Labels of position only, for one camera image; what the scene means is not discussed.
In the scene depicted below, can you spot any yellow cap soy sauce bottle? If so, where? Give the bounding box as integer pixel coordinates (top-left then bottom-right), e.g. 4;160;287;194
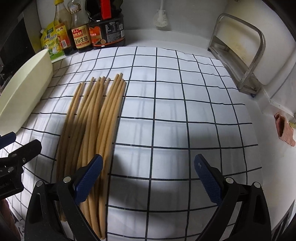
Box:
67;1;93;53

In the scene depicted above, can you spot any yellow seasoning pouch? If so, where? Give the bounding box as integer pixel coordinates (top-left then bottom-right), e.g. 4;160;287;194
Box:
40;22;64;60

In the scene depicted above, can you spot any metal rack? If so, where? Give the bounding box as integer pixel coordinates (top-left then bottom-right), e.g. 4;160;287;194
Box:
208;13;266;97

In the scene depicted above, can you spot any yellow cap vinegar bottle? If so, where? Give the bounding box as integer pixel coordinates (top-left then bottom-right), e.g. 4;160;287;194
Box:
54;0;77;56

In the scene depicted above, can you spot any white checkered cloth mat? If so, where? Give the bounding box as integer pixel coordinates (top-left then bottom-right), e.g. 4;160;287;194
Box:
0;46;263;241

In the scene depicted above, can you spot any white round bowl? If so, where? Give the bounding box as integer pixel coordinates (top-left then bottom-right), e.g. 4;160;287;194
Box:
0;49;53;136

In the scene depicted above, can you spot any white hanging brush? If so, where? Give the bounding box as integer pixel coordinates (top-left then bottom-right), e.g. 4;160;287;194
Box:
153;0;169;28

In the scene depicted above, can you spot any large dark soy sauce jug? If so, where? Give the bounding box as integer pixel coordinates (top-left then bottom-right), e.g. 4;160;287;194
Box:
85;0;125;49

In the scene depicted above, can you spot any wooden chopstick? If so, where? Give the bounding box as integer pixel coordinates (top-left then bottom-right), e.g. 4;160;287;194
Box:
64;79;99;176
79;77;112;236
99;80;126;240
96;73;125;239
56;83;84;182
60;77;95;222
76;76;106;170
94;74;122;238

